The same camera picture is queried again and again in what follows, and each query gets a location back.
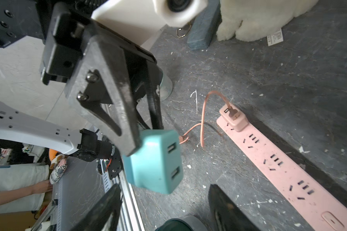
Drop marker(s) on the pink power strip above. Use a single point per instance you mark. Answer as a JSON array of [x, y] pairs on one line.
[[321, 210]]

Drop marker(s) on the teal usb wall charger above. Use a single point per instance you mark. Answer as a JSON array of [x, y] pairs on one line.
[[157, 164]]

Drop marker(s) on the grey-blue rectangular case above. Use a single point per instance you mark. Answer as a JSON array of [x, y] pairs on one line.
[[204, 27]]

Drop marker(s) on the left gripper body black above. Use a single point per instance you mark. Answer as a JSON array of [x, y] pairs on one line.
[[69, 31]]

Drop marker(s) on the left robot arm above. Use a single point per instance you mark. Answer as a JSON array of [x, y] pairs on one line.
[[31, 18]]

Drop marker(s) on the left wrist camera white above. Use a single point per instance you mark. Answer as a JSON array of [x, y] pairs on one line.
[[138, 21]]

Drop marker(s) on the blue cordless meat grinder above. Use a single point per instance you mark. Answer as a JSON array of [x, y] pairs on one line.
[[166, 86]]

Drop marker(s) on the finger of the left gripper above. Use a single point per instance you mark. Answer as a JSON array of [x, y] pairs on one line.
[[146, 82], [100, 92]]

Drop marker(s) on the pink usb wall charger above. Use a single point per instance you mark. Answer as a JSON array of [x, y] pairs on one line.
[[234, 117]]

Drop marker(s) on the person forearm in background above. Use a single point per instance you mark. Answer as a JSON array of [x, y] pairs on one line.
[[12, 195]]

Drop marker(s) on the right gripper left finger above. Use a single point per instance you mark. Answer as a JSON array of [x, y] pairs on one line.
[[105, 214]]

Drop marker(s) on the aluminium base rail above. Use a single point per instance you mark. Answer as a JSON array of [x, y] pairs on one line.
[[84, 200]]

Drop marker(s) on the green cordless meat grinder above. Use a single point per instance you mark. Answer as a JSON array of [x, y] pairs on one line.
[[186, 223]]

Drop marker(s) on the white plush dog toy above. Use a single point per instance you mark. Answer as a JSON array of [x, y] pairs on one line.
[[249, 20]]

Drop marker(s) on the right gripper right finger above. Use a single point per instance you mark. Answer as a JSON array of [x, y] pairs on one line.
[[226, 216]]

